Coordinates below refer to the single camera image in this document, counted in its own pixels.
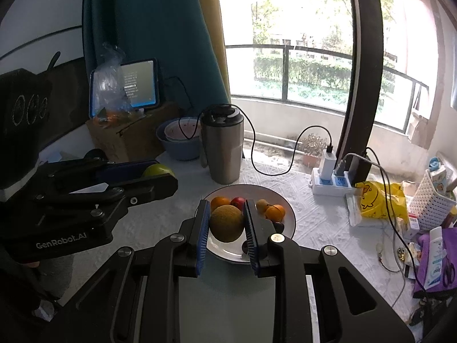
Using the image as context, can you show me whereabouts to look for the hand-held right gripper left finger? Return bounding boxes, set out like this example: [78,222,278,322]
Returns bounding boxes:
[59,199,211,343]

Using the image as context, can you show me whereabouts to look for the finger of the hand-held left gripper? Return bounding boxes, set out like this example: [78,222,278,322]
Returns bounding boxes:
[37,156,160,191]
[35,175,179,219]

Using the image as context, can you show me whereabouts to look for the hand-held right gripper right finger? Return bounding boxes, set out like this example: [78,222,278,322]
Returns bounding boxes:
[245,199,415,343]

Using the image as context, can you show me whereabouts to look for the green lime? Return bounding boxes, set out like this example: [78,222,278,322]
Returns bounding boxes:
[143,164,175,179]

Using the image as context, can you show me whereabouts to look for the brown kiwi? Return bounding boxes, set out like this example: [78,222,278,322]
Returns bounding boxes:
[209,204,245,242]

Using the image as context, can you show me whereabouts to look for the white round plate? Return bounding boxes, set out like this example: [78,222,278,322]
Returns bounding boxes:
[200,185,296,264]

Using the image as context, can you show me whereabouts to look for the person's left forearm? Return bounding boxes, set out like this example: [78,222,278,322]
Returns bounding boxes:
[0,246,74,343]

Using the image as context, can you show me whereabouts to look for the orange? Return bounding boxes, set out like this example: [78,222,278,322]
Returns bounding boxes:
[211,196,232,213]
[264,204,286,222]

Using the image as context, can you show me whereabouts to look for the cardboard box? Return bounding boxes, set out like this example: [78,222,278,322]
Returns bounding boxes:
[86,102,181,163]

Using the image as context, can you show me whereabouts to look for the blue plastic bowl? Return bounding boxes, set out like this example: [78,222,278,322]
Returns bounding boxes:
[156,117,202,161]

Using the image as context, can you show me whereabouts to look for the white bowl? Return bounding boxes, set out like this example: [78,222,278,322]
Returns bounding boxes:
[163,119,201,141]

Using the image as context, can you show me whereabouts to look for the stainless steel tumbler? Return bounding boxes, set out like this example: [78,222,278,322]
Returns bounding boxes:
[199,104,245,185]

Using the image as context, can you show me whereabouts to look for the clear plastic bag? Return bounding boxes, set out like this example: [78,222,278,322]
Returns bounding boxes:
[91,42,145,125]

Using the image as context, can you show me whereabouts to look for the tablet with lit screen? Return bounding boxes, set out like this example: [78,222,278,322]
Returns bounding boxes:
[89,58,160,117]

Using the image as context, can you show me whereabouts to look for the white power strip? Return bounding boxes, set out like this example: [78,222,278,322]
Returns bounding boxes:
[309,168,358,196]

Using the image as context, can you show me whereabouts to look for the white charger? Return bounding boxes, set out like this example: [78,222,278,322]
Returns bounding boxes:
[319,149,336,180]

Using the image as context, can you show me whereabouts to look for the potted plant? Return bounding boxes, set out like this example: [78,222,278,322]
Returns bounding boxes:
[303,134,328,167]

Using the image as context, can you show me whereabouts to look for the white packet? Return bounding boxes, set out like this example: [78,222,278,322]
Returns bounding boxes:
[344,193,375,227]

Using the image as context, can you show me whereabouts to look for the black charger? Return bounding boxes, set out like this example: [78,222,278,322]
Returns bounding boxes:
[344,157,374,186]

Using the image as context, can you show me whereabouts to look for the yellow plastic bag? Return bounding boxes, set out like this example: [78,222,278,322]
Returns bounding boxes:
[355,182,409,222]

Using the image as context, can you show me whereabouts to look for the teal curtain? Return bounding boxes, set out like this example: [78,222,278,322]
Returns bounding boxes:
[83,0,231,115]

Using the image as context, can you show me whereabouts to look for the black balcony railing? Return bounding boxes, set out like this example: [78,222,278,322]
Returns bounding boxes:
[225,45,429,133]

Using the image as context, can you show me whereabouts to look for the purple pouch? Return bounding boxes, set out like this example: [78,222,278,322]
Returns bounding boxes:
[412,234,457,299]

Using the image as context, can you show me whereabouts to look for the white woven basket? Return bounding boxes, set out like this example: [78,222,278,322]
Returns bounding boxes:
[407,169,457,231]

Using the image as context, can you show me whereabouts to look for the white lotion tube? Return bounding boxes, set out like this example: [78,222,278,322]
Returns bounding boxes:
[423,227,445,288]

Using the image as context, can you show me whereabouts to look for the black scissors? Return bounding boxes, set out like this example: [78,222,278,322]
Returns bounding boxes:
[443,257,457,288]

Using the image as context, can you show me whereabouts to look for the black charging cable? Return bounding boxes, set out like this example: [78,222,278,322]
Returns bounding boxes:
[232,109,334,177]

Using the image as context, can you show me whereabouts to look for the black tablet cable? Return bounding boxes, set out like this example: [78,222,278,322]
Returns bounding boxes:
[159,75,202,140]

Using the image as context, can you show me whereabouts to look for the white earphone cable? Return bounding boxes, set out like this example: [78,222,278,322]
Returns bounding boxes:
[376,228,405,273]

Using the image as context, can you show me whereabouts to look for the black charger cable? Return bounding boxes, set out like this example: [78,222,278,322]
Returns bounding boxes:
[363,147,418,270]

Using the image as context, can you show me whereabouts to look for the grey cable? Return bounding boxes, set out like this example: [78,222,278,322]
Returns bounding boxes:
[336,153,409,308]

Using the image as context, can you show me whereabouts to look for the dark door frame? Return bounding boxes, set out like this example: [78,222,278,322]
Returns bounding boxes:
[339,0,385,161]

